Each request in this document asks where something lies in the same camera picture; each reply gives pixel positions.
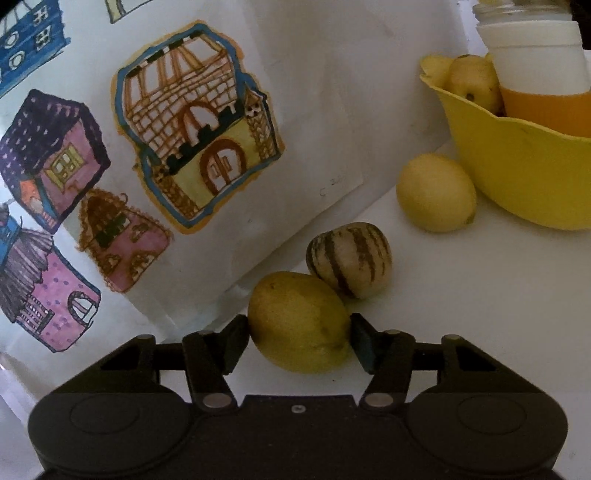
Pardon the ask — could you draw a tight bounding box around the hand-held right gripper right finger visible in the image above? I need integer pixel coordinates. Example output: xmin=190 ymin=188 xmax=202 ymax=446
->
xmin=349 ymin=313 xmax=509 ymax=410

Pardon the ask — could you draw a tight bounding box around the small yellow pear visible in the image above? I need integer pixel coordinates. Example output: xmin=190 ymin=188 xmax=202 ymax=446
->
xmin=447 ymin=54 xmax=504 ymax=116

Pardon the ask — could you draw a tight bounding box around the yellow plastic bowl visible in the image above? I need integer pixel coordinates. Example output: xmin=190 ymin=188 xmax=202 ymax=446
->
xmin=419 ymin=53 xmax=591 ymax=230

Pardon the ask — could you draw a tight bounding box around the pale yellow lemon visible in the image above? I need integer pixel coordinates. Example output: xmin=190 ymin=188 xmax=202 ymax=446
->
xmin=396 ymin=154 xmax=478 ymax=233

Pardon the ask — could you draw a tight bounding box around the striped pepino melon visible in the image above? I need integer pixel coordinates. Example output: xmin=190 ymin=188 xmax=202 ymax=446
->
xmin=306 ymin=222 xmax=393 ymax=300

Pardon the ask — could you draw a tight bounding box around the white and orange cup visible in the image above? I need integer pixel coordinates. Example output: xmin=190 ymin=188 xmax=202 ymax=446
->
xmin=475 ymin=21 xmax=591 ymax=139

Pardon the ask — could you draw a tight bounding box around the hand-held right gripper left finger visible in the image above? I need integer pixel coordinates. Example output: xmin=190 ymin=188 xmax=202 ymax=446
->
xmin=90 ymin=314 xmax=252 ymax=412

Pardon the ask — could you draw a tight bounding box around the glass jar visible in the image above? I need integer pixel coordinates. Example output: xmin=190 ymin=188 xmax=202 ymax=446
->
xmin=472 ymin=0 xmax=573 ymax=25

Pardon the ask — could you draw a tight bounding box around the white sheet of house drawings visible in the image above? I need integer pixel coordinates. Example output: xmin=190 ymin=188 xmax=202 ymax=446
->
xmin=0 ymin=0 xmax=483 ymax=365

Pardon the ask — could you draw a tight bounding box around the large yellow lemon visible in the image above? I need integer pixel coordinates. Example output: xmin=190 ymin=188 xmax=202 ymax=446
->
xmin=248 ymin=271 xmax=352 ymax=374

